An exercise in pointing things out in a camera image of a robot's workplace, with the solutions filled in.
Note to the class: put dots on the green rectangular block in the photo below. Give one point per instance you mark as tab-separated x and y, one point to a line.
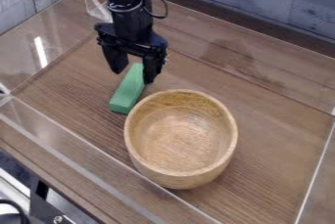
128	90

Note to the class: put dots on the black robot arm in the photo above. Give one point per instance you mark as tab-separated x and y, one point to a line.
128	36

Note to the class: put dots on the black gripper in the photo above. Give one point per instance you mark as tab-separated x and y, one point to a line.
128	35

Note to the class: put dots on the clear acrylic enclosure wall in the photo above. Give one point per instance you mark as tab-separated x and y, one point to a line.
60	132

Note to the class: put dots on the clear acrylic corner bracket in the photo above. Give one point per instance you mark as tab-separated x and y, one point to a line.
96	10

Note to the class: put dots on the black table leg bracket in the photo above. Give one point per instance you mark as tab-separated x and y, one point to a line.
40	208

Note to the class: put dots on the round wooden bowl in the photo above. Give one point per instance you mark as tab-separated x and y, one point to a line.
181	136

